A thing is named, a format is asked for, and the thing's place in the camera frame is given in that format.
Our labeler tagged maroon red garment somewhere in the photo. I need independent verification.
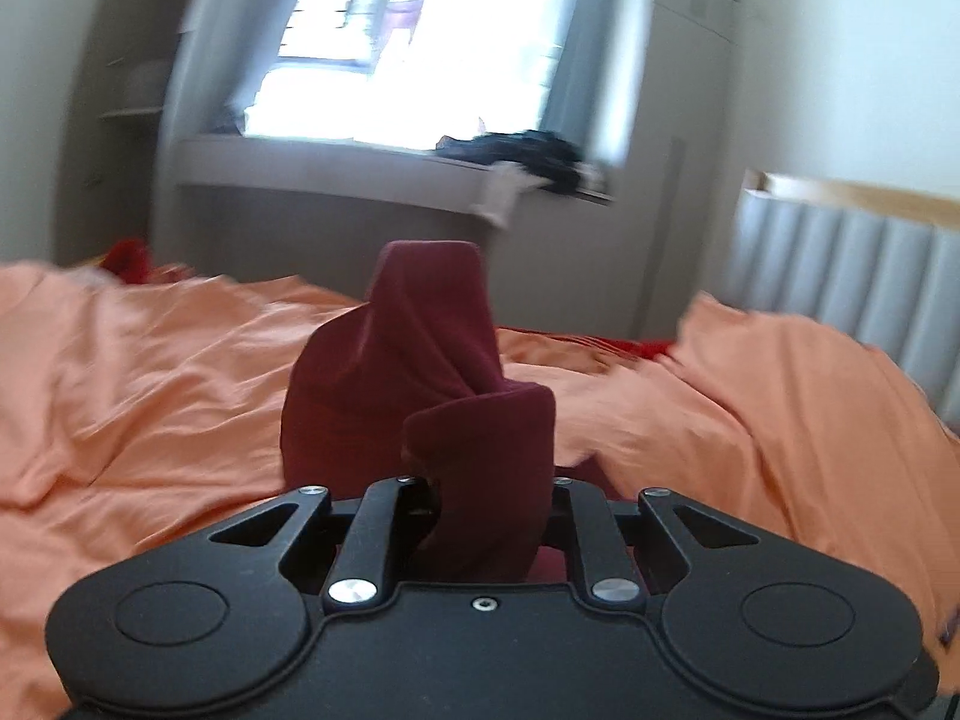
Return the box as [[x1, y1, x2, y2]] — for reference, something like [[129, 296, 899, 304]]
[[280, 241, 556, 582]]

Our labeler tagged dark clothes pile on sill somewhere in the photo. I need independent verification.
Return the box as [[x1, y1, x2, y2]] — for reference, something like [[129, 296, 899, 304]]
[[433, 130, 607, 195]]

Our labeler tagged orange duvet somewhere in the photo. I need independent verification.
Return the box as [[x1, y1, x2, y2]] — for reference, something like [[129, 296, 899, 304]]
[[2, 263, 958, 718]]

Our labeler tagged grey window seat cabinet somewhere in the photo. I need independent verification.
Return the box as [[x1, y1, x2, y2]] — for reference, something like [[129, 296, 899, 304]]
[[151, 135, 613, 296]]

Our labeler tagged tall beige right wardrobe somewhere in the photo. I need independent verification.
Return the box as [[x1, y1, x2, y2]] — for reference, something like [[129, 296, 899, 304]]
[[604, 0, 739, 338]]

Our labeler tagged red item beyond bed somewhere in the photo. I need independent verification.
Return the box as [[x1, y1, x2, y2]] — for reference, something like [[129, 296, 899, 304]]
[[98, 239, 195, 286]]

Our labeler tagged white cloth hanging off sill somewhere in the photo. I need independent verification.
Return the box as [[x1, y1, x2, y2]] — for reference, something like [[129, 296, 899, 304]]
[[470, 163, 548, 229]]

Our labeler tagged grey padded headboard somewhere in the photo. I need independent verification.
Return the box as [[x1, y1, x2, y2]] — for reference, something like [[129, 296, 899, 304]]
[[718, 171, 958, 429]]

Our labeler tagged blue-grey right curtain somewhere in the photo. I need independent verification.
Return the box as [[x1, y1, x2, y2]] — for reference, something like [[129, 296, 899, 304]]
[[540, 0, 654, 167]]

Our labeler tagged blue-grey curtain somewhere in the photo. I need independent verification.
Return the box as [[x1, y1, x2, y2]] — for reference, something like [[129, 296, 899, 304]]
[[175, 0, 332, 139], [540, 0, 654, 167]]

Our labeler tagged open beige wardrobe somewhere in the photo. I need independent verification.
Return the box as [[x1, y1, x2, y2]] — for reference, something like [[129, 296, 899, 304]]
[[52, 0, 190, 265]]

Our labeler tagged blue-grey left curtain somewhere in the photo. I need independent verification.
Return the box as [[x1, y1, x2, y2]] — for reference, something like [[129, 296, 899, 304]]
[[175, 0, 332, 139]]

